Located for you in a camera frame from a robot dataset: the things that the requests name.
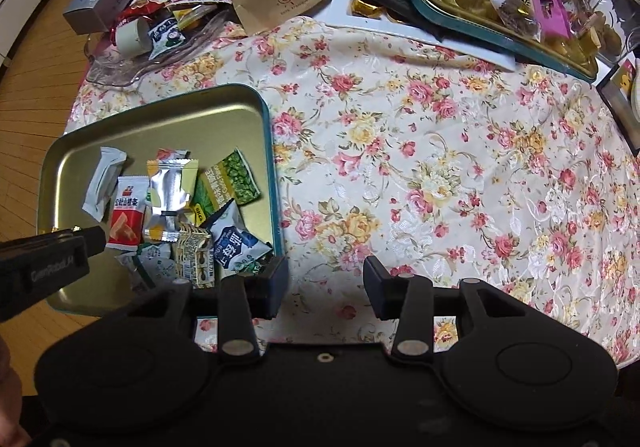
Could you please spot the floral tablecloth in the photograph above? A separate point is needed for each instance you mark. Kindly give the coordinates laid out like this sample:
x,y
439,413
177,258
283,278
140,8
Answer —
x,y
425,152

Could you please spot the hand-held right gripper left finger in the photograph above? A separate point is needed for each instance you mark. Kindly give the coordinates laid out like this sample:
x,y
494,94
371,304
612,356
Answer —
x,y
280,282

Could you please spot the green pea snack packet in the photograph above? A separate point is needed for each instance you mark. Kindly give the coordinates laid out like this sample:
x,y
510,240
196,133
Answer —
x,y
232,182

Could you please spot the silver yellow snack packet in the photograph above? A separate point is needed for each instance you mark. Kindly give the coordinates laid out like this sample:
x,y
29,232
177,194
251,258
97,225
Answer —
x,y
167,192

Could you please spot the large clear glass jar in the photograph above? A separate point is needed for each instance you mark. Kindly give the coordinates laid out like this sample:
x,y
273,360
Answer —
x,y
615,2

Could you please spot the gold foil chocolate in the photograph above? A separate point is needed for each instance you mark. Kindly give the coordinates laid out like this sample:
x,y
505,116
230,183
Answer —
x,y
367,7

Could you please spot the white green snack packet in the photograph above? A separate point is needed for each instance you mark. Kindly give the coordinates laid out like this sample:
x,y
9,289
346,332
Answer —
x,y
155,267

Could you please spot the black yellow box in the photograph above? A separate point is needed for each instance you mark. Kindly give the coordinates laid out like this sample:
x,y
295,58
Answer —
x,y
615,97

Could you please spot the white tape roll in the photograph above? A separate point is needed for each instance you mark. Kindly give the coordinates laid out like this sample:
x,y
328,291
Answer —
x,y
130,39

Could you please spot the orange white snack packet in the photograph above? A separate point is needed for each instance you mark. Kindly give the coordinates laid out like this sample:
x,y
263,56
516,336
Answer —
x,y
172,154

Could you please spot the pink snack packet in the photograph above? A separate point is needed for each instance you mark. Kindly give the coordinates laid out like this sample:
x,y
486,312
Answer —
x,y
540,7

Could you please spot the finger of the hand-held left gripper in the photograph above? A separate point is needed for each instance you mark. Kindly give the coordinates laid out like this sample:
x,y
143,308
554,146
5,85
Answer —
x,y
92,239

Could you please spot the triangular blue white snack packet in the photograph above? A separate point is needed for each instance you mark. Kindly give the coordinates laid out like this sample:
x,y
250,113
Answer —
x,y
235,242

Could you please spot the beige patterned snack packet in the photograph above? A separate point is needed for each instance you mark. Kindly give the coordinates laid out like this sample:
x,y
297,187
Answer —
x,y
192,257

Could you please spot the gold metal tray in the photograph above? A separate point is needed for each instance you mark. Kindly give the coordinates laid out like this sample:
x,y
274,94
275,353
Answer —
x,y
165,127

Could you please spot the grey white snack packet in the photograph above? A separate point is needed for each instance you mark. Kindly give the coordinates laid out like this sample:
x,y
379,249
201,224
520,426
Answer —
x,y
100,182

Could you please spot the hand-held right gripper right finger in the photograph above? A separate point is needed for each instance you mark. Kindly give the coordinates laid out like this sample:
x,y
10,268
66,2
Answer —
x,y
372,284

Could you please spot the red white snack packet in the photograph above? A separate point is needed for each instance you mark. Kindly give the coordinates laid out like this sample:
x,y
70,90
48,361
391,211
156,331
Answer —
x,y
125,222

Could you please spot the clear glass plate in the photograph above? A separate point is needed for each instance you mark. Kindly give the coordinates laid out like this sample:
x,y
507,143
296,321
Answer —
x,y
115,72

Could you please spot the white tray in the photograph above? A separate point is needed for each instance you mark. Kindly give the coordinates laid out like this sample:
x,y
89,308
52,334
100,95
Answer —
x,y
400,32

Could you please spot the white packet dark fruit print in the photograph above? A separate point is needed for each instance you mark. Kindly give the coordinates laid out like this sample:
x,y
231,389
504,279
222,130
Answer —
x,y
167,39

